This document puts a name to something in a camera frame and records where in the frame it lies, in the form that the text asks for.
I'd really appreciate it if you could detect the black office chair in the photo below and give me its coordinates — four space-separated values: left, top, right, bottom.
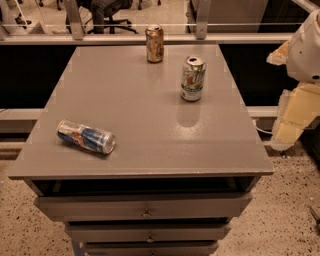
65 0 137 34

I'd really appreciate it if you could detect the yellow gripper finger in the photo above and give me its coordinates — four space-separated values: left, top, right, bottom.
266 41 289 66
270 82 320 151

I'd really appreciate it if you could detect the gold soda can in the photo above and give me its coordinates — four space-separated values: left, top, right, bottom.
145 24 164 63

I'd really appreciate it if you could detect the white green 7up can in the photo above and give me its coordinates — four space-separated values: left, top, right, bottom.
180 55 206 101

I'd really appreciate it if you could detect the white cable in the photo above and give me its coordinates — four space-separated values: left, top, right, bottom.
253 119 274 136

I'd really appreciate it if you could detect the blue silver redbull can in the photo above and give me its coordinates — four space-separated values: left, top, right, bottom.
57 120 116 155

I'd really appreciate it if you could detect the bottom grey drawer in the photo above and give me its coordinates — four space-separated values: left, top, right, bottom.
86 241 219 256

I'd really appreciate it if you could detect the grey drawer cabinet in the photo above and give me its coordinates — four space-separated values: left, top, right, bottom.
8 44 275 256

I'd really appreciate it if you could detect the middle grey drawer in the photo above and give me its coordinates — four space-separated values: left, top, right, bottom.
65 223 231 243

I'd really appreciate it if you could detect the grey drawer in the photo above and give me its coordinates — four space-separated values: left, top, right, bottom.
34 192 252 222
86 241 219 256
65 223 231 243

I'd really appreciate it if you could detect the top grey drawer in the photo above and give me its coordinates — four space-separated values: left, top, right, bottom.
34 192 252 222

